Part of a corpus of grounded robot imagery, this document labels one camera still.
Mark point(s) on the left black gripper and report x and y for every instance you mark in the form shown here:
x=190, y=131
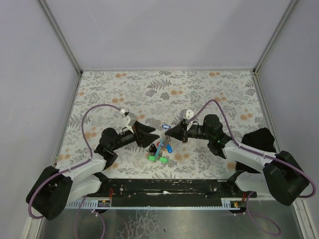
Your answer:
x=137, y=136

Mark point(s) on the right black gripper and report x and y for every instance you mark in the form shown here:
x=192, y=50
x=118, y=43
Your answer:
x=184, y=132

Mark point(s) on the metal key organizer disc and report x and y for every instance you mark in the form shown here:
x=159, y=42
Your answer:
x=160, y=149

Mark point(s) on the blue key tag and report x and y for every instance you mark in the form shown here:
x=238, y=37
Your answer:
x=165, y=126
x=169, y=148

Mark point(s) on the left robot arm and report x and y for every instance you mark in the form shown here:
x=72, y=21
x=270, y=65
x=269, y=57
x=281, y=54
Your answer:
x=55, y=188

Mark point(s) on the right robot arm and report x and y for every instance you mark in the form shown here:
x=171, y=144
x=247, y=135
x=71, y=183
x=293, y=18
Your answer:
x=277, y=174

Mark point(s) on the blue key tag on disc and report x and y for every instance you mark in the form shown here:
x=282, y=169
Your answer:
x=169, y=148

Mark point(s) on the black key fob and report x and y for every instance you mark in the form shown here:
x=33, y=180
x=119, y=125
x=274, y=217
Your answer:
x=152, y=149

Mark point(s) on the green key tag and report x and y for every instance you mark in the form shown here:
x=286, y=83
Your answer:
x=151, y=158
x=163, y=159

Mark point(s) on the floral table mat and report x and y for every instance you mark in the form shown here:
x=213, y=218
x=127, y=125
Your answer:
x=157, y=98

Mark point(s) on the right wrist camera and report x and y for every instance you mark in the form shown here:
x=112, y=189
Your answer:
x=186, y=114

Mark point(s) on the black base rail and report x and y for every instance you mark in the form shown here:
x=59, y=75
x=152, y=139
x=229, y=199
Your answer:
x=126, y=187

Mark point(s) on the white cable duct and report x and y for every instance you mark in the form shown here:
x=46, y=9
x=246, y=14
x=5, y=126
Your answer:
x=156, y=204

